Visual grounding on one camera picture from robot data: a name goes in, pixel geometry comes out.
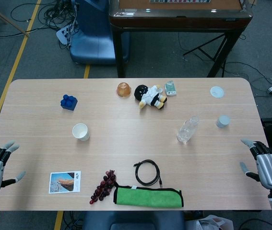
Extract white power strip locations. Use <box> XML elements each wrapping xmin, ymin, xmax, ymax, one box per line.
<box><xmin>56</xmin><ymin>23</ymin><xmax>75</xmax><ymax>45</ymax></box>

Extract face-up mahjong tile row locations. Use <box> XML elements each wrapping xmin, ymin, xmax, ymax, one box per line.
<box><xmin>149</xmin><ymin>0</ymin><xmax>211</xmax><ymax>4</ymax></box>

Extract dark blue seat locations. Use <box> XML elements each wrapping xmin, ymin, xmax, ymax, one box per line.
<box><xmin>82</xmin><ymin>210</ymin><xmax>186</xmax><ymax>230</ymax></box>

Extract white plastic bag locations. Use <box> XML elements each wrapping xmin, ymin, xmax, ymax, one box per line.
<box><xmin>186</xmin><ymin>215</ymin><xmax>234</xmax><ymax>230</ymax></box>

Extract green microfibre cloth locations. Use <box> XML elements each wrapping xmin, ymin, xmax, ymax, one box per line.
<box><xmin>113</xmin><ymin>184</ymin><xmax>184</xmax><ymax>208</ymax></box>

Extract small white jar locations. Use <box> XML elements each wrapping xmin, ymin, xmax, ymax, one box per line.
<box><xmin>216</xmin><ymin>115</ymin><xmax>231</xmax><ymax>129</ymax></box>

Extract transparent plastic water bottle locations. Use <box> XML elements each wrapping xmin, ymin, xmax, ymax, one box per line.
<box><xmin>176</xmin><ymin>116</ymin><xmax>201</xmax><ymax>144</ymax></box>

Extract orange jelly dome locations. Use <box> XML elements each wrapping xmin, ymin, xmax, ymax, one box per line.
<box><xmin>116</xmin><ymin>82</ymin><xmax>132</xmax><ymax>98</ymax></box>

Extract blue machine base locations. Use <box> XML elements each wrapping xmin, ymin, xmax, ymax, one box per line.
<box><xmin>70</xmin><ymin>0</ymin><xmax>130</xmax><ymax>66</ymax></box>

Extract dark wooden mahjong table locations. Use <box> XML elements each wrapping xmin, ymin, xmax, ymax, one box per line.
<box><xmin>108</xmin><ymin>0</ymin><xmax>253</xmax><ymax>79</ymax></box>

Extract palace roof postcard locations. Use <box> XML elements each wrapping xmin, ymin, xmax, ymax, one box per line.
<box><xmin>48</xmin><ymin>170</ymin><xmax>82</xmax><ymax>194</ymax></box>

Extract coiled black USB cable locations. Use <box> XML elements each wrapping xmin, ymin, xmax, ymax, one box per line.
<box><xmin>133</xmin><ymin>160</ymin><xmax>164</xmax><ymax>187</ymax></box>

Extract white paper cup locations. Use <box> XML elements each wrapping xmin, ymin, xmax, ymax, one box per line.
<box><xmin>72</xmin><ymin>123</ymin><xmax>90</xmax><ymax>141</ymax></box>

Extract green white tissue pack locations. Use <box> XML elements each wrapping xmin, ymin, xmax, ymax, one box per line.
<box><xmin>164</xmin><ymin>80</ymin><xmax>177</xmax><ymax>97</ymax></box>

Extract black floor cable tangle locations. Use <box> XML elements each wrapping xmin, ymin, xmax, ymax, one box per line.
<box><xmin>11</xmin><ymin>0</ymin><xmax>79</xmax><ymax>32</ymax></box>

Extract black white penguin plush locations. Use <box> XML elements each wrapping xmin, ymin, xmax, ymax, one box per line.
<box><xmin>134</xmin><ymin>84</ymin><xmax>168</xmax><ymax>110</ymax></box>

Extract purple plastic grape bunch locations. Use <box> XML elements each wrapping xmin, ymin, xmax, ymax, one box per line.
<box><xmin>89</xmin><ymin>169</ymin><xmax>117</xmax><ymax>206</ymax></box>

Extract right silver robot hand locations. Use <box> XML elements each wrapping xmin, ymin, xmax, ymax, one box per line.
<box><xmin>240</xmin><ymin>138</ymin><xmax>272</xmax><ymax>191</ymax></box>

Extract white chair wooden legs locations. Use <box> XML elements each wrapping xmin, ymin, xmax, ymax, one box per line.
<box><xmin>0</xmin><ymin>0</ymin><xmax>30</xmax><ymax>65</ymax></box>

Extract blue toy building brick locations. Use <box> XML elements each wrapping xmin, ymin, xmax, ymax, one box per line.
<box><xmin>60</xmin><ymin>94</ymin><xmax>78</xmax><ymax>112</ymax></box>

